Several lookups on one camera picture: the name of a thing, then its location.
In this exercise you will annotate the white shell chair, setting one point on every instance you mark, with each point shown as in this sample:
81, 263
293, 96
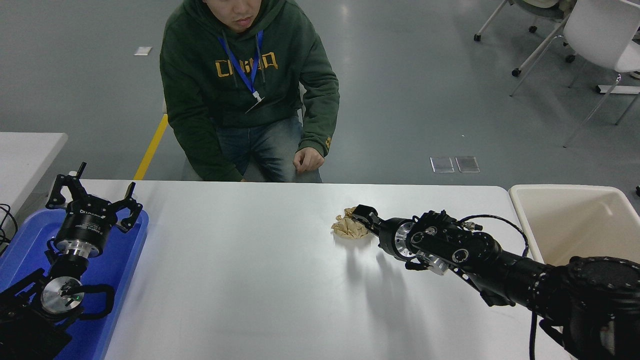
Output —
600, 30

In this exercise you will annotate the person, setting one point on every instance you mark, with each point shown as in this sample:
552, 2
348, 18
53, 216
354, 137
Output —
200, 100

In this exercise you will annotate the person's left hand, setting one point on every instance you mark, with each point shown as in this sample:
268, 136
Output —
309, 160

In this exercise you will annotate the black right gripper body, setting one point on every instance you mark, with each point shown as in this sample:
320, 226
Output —
387, 235

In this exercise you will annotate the large pale plastic bin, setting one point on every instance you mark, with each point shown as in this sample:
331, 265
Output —
575, 220

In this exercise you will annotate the tan paper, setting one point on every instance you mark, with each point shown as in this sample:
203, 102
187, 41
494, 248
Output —
347, 229

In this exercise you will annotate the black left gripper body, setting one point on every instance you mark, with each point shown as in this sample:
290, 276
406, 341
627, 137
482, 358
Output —
87, 225

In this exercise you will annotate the rolling office chair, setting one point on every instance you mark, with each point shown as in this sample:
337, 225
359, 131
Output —
545, 11

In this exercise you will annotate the clear floor plate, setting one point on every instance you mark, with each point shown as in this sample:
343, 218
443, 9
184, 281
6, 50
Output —
442, 164
467, 164

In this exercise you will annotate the blue plastic tray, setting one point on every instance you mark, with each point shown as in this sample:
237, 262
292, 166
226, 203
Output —
120, 260

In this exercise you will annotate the white side table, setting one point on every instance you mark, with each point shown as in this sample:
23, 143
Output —
25, 160

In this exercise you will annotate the yellow floor tape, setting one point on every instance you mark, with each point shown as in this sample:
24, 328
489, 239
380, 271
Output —
151, 147

